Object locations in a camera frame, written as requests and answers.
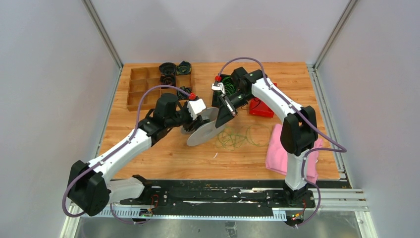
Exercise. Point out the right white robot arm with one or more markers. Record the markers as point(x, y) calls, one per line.
point(299, 127)

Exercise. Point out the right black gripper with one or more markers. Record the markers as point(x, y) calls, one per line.
point(232, 112)

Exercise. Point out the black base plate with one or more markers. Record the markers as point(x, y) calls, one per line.
point(220, 198)

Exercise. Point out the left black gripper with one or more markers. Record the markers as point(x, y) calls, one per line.
point(192, 124)

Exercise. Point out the black item in tray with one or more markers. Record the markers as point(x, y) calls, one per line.
point(168, 80)

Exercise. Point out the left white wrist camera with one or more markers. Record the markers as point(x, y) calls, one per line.
point(196, 107)

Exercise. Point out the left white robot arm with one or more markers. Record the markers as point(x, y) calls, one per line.
point(90, 185)

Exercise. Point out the aluminium frame rail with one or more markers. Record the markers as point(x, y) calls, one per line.
point(357, 206)
point(70, 225)

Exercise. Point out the grey filament spool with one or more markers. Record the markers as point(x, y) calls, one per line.
point(206, 131)

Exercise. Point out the dark patterned cloth roll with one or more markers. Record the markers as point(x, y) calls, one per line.
point(184, 68)

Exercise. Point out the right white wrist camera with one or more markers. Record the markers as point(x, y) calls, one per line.
point(218, 87)

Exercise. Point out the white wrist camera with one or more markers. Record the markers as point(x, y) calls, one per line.
point(218, 87)
point(196, 107)

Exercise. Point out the red plastic bin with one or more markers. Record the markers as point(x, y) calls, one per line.
point(259, 108)

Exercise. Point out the dark cloth roll in tray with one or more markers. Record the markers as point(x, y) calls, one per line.
point(181, 94)

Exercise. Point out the pink cloth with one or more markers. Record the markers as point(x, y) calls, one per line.
point(276, 156)

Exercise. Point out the right aluminium frame rail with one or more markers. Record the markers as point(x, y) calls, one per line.
point(357, 206)

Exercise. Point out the black plastic bin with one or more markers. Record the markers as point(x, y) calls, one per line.
point(230, 88)

